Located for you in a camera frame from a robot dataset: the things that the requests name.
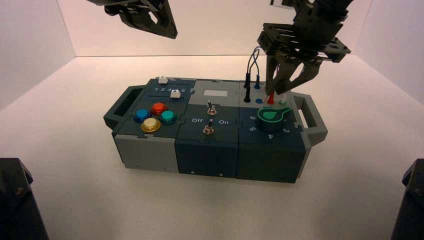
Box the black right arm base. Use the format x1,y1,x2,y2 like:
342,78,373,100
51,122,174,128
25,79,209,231
390,157,424,240

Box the blue jumper wire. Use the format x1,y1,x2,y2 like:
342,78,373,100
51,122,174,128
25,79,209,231
251,46,268,103

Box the blue push button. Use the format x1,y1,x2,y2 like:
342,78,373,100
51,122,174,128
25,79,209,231
133,108,152,124

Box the metal toggle switch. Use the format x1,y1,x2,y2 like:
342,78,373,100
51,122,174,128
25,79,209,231
205,100,218,116
202,119,215,136

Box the red-orange push button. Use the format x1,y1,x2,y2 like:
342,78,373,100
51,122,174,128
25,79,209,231
150,101,168,116

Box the green rotary knob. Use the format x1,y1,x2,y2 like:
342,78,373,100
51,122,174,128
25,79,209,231
256,106,293,134

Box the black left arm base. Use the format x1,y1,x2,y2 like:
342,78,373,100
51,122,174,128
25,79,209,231
0,157,50,240

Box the grey and teal control box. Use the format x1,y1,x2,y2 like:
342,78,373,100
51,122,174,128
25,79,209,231
102,76,329,184

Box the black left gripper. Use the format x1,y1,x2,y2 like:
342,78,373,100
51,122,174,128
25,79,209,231
87,0,179,40

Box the black jumper wire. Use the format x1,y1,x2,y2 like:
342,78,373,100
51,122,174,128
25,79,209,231
242,46,262,104

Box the teal push button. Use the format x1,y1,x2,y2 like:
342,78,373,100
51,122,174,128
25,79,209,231
158,110,178,125

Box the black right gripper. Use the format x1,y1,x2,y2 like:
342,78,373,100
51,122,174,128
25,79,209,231
257,0,352,97

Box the yellow push button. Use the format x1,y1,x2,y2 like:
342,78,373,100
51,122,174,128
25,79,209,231
140,117,162,134

